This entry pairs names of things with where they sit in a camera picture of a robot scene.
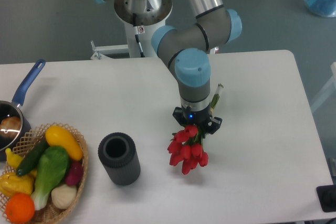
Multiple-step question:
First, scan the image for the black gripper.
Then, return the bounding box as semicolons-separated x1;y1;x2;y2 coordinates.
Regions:
172;106;223;138

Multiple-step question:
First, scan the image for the red tulip bouquet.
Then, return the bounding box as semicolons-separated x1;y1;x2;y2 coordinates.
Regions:
167;83;224;175

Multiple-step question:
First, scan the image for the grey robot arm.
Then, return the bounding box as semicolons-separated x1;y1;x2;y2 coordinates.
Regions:
95;0;242;139

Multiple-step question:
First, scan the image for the dark grey ribbed vase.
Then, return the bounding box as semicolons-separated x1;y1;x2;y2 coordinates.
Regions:
98;132;141;186

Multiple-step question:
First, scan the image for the yellow squash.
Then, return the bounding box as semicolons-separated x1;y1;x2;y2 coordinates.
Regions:
45;125;83;161

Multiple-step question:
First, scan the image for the green bok choy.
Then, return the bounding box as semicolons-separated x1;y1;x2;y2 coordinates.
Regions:
31;146;70;211

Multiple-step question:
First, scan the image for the black device at edge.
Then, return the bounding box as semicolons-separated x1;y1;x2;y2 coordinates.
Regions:
316;185;336;212

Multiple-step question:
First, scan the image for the white garlic bulb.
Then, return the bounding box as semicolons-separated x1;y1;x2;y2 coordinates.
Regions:
51;184;77;209

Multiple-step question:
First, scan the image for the green cucumber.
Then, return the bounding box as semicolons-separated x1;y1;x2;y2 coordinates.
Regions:
16;138;49;176

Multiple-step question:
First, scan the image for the brown bread roll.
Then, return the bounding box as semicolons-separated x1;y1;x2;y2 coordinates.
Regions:
1;116;21;140

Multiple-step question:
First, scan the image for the yellow banana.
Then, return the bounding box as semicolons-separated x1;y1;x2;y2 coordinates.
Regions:
5;148;37;178

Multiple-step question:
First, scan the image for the yellow bell pepper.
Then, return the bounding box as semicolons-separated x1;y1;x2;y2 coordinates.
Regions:
1;172;34;198

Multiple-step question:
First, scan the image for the orange fruit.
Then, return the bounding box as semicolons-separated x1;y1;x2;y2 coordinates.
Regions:
5;193;35;223

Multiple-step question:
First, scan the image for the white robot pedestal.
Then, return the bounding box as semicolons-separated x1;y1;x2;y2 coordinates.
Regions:
90;18;175;60

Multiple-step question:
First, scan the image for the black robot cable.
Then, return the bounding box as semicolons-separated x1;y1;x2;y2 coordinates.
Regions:
132;13;145;58

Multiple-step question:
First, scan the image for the white frame at right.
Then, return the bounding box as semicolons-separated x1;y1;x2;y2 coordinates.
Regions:
310;62;335;114

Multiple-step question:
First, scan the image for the blue handled saucepan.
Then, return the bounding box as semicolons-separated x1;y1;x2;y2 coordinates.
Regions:
1;59;46;162

